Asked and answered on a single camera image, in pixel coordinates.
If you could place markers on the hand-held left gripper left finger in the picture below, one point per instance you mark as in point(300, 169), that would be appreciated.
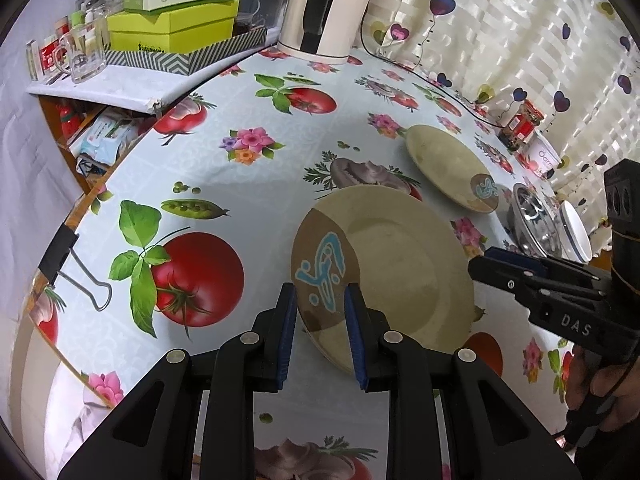
point(287, 330)

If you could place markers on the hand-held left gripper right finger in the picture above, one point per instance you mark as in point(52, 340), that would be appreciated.
point(356, 330)

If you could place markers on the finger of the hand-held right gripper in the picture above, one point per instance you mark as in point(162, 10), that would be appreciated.
point(500, 275)
point(520, 258)

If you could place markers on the stainless steel bowl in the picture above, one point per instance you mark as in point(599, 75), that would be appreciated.
point(535, 220)

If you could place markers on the beige plate with blue motif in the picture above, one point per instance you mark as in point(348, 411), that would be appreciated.
point(400, 270)
point(440, 160)

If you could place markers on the person's right hand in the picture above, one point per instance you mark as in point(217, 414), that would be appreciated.
point(620, 400)

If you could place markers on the white bowl with blue rim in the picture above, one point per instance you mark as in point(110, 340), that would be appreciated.
point(575, 230)

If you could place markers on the white yogurt tub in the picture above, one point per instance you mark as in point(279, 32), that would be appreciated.
point(542, 155)

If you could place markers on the glass jar with red lid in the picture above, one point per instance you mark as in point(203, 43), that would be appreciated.
point(520, 125)

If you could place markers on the vegetable print tablecloth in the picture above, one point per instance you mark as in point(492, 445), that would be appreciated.
point(240, 185)

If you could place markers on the heart print curtain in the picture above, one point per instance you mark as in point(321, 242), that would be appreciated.
point(500, 25)

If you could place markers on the black binder clip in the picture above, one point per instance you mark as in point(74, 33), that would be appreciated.
point(57, 250)

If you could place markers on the pale blue packet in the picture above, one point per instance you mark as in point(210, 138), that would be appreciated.
point(105, 135)

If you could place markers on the white shelf board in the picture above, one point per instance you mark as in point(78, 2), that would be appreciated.
point(125, 85)

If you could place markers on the white electric kettle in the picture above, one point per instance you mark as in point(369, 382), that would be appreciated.
point(345, 15)

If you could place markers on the clear glass mug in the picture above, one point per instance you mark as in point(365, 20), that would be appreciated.
point(82, 57)

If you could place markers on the red and white small box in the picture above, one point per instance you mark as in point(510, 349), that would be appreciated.
point(52, 55)

